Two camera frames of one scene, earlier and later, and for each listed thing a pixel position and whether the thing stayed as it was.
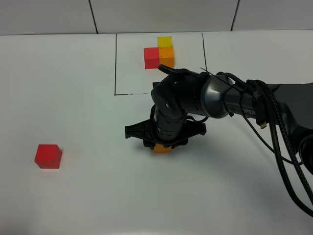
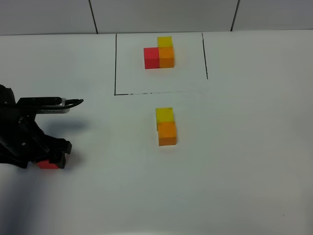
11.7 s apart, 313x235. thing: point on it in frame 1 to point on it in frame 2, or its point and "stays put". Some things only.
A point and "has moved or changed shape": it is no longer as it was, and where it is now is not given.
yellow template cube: [165, 41] stays put
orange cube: [160, 148] has moved or changed shape
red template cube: [151, 58] stays put
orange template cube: [166, 56] stays put
